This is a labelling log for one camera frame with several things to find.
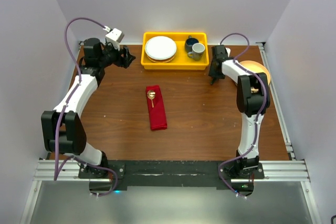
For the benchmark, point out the aluminium frame rail front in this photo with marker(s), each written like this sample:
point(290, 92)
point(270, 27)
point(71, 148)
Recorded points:
point(275, 171)

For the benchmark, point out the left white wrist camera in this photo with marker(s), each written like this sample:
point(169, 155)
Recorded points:
point(114, 36)

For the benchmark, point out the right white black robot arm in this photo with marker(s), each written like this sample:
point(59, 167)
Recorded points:
point(252, 101)

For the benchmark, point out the orange wooden plate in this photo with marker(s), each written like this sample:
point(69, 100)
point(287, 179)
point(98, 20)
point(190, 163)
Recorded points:
point(256, 68)

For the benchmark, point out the brass spoon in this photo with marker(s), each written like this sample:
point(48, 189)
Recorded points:
point(151, 95)

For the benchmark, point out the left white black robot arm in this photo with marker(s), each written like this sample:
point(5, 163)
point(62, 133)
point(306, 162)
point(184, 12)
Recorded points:
point(63, 131)

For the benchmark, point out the aluminium frame rail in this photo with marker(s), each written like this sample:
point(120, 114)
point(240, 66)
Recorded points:
point(275, 171)
point(286, 137)

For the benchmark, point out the yellow plastic bin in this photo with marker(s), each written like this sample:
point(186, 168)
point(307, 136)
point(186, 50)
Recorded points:
point(181, 60)

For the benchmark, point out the red cloth napkin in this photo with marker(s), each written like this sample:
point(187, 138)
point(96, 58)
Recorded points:
point(156, 109)

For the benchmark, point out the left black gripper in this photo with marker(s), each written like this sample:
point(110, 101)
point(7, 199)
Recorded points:
point(124, 61)

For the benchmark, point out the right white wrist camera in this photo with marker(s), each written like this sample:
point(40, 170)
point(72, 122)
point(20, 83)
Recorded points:
point(228, 50)

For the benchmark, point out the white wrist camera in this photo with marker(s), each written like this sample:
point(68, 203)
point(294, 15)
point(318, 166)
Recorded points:
point(114, 36)
point(228, 50)

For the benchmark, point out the grey white mug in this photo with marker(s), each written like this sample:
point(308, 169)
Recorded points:
point(197, 52)

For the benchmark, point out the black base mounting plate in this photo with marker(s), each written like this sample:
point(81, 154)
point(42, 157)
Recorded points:
point(113, 182)

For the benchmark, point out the aluminium frame rail right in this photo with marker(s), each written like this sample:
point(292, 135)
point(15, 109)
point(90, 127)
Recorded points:
point(286, 137)

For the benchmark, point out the dark blue mug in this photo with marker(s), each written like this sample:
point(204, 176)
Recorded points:
point(189, 43)

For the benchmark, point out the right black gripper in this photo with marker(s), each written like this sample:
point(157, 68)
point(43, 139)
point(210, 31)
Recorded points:
point(212, 74)

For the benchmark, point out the wooden plate under white plate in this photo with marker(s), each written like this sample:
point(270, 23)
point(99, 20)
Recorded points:
point(162, 60)

